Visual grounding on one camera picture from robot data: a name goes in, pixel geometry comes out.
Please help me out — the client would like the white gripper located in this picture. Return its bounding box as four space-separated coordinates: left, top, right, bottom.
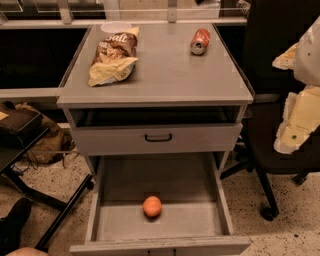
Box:
274 86 320 154

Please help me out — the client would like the orange fruit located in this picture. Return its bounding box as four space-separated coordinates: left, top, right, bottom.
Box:
142 196 162 217

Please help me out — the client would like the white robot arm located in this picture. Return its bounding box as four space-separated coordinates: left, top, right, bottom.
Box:
272 17 320 154

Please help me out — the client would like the closed top drawer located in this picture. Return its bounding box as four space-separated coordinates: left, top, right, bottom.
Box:
71 123 242 156

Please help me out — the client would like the open middle drawer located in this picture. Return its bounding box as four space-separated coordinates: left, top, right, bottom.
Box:
70 153 251 256

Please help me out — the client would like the grey drawer cabinet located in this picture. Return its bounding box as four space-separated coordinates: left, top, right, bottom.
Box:
56 22 255 256

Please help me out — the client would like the person hand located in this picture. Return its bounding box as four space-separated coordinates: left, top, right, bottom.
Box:
5 247 50 256

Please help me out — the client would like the black office chair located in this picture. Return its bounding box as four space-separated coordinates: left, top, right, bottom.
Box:
220 0 320 221

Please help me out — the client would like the red soda can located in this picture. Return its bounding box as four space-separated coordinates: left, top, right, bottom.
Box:
190 28 210 55

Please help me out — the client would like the chips bag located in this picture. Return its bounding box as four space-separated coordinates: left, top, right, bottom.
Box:
88 27 140 87

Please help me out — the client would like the white plastic lid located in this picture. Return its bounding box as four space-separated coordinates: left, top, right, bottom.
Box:
101 21 132 33

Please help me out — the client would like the brown backpack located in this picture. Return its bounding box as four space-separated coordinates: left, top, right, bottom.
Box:
27 115 75 164

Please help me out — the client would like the black side table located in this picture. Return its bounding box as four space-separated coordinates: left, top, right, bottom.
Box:
0 102 94 251

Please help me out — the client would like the black shoe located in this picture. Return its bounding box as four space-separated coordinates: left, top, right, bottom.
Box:
0 198 31 256

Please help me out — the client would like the black drawer handle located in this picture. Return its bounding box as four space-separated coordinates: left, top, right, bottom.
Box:
144 133 173 143

